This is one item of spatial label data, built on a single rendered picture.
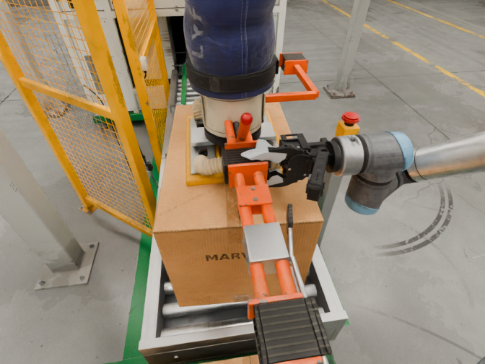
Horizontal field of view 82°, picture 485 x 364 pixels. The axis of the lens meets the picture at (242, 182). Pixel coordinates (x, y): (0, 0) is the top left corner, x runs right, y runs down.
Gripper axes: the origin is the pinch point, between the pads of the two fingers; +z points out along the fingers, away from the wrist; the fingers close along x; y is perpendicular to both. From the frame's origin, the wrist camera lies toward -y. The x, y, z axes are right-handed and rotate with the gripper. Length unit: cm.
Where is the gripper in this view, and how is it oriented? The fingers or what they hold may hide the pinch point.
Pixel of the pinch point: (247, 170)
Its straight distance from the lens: 59.6
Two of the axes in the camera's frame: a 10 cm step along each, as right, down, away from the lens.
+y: -1.4, -6.7, 7.3
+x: 0.0, -7.3, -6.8
